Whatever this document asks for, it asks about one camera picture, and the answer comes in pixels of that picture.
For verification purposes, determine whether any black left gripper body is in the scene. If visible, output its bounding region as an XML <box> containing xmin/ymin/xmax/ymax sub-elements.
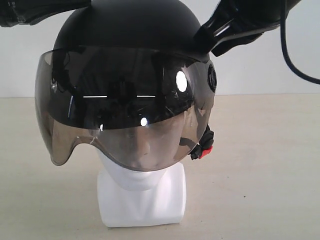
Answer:
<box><xmin>0</xmin><ymin>0</ymin><xmax>85</xmax><ymax>28</ymax></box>

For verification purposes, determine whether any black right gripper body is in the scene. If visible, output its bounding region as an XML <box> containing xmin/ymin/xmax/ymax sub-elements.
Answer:
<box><xmin>226</xmin><ymin>0</ymin><xmax>300</xmax><ymax>33</ymax></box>

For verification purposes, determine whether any black helmet with tinted visor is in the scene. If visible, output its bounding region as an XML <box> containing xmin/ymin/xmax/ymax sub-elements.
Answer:
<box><xmin>35</xmin><ymin>0</ymin><xmax>217</xmax><ymax>172</ymax></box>

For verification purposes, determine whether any white mannequin head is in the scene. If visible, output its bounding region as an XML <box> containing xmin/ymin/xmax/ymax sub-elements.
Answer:
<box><xmin>97</xmin><ymin>150</ymin><xmax>187</xmax><ymax>228</ymax></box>

